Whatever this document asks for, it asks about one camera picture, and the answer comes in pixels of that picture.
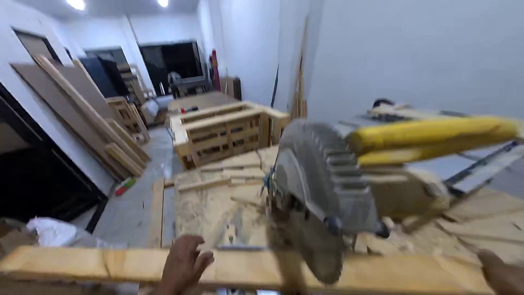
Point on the person's left hand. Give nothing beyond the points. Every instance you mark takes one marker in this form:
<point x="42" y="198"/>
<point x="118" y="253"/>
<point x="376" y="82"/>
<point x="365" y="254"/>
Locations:
<point x="180" y="264"/>

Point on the person's right hand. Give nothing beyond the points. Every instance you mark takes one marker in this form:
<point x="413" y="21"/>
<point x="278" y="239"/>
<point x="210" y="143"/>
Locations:
<point x="504" y="275"/>

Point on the person's left thumb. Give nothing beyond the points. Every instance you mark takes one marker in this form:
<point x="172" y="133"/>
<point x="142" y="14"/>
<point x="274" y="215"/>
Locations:
<point x="203" y="261"/>

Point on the person's left fingers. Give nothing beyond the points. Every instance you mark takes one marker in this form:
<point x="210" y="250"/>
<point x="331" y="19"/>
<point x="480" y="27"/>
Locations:
<point x="189" y="241"/>

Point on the person's right fingers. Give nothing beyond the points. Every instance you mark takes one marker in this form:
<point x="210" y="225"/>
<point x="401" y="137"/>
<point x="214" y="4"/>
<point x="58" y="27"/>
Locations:
<point x="488" y="259"/>

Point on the long light wooden board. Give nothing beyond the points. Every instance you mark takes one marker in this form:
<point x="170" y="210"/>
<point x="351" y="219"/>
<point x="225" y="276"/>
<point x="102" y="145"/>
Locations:
<point x="135" y="264"/>

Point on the wooden workbench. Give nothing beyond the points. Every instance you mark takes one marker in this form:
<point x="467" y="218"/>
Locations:
<point x="200" y="211"/>

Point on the pile of thin plywood scraps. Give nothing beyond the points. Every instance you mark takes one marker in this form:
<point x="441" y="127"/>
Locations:
<point x="483" y="221"/>

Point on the narrow flat wooden plank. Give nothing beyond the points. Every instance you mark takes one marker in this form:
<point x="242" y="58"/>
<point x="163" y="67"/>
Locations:
<point x="156" y="217"/>

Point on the pile of wood offcuts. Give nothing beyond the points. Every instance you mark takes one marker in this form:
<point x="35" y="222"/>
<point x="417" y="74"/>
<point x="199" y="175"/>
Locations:
<point x="223" y="178"/>

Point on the green and red object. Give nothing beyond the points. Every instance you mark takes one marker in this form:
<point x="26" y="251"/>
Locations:
<point x="125" y="187"/>

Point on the grey metal saw table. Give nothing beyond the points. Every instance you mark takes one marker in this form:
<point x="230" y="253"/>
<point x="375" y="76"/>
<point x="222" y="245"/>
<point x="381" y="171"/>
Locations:
<point x="477" y="168"/>

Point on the short leaning wooden plank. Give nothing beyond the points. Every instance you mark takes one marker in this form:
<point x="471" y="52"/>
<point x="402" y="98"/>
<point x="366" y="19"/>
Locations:
<point x="123" y="159"/>

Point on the red and black tool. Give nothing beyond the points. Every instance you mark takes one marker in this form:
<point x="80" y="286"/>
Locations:
<point x="188" y="109"/>

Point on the white plastic bag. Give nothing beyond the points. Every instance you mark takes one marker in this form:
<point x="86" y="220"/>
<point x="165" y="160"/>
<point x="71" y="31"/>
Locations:
<point x="53" y="231"/>

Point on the white plastic wrapped bundle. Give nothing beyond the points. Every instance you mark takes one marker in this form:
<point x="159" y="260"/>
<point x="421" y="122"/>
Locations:
<point x="151" y="107"/>

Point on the small wooden pallet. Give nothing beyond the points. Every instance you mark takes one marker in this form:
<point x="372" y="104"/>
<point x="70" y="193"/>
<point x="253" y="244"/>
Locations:
<point x="125" y="116"/>

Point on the table with brown top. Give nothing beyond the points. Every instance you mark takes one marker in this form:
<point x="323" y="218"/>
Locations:
<point x="208" y="99"/>

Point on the brown cardboard box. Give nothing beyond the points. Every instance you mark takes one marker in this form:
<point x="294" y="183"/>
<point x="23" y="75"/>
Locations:
<point x="230" y="87"/>

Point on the grey machine on stand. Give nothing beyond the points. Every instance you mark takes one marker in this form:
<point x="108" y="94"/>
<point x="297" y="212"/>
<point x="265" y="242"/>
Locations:
<point x="175" y="78"/>

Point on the black framed door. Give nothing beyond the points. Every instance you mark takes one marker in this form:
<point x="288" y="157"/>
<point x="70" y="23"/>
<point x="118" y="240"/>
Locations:
<point x="37" y="176"/>

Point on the red upright roll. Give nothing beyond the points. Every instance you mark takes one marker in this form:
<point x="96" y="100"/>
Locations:
<point x="215" y="69"/>

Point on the thin dark strip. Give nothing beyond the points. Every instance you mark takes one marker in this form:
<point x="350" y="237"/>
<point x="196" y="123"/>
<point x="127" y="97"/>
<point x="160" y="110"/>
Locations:
<point x="275" y="87"/>

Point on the large brown panel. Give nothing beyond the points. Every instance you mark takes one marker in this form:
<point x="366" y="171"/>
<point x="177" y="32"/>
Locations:
<point x="67" y="106"/>

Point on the long leaning wooden plank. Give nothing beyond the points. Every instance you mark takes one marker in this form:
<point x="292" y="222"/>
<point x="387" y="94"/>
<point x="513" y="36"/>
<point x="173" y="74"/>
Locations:
<point x="77" y="96"/>

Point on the bundle of thin wooden strips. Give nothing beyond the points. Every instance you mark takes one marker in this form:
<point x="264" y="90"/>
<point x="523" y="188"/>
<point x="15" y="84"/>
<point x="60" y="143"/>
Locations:
<point x="300" y="94"/>

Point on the dark blue cabinet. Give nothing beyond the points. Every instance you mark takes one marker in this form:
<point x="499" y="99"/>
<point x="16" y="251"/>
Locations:
<point x="102" y="78"/>

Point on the ceiling lamp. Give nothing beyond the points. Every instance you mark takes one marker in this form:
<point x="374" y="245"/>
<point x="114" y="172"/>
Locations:
<point x="76" y="4"/>
<point x="163" y="3"/>

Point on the slatted wooden crate frame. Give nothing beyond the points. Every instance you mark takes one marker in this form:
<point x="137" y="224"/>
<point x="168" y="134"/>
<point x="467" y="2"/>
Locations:
<point x="229" y="131"/>

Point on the dark window with frame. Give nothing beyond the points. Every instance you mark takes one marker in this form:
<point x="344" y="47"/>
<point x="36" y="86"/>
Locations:
<point x="180" y="61"/>

